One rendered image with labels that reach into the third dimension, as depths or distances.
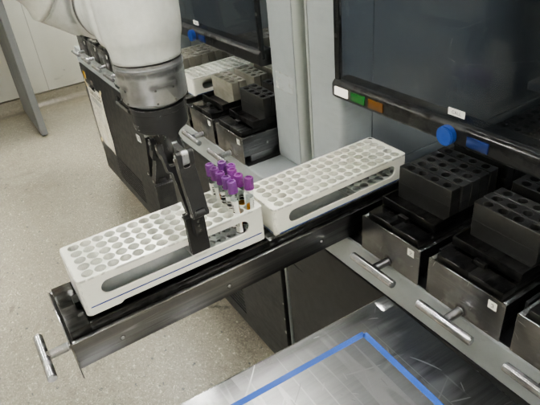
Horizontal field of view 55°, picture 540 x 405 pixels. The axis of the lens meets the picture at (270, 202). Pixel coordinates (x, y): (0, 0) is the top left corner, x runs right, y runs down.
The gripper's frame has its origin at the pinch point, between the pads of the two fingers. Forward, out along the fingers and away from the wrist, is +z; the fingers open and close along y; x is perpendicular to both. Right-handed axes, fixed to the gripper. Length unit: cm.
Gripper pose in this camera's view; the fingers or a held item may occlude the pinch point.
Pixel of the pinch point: (182, 222)
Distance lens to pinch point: 82.4
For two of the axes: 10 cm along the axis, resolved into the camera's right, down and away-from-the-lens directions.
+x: 8.4, -3.5, 4.2
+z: 0.9, 8.4, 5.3
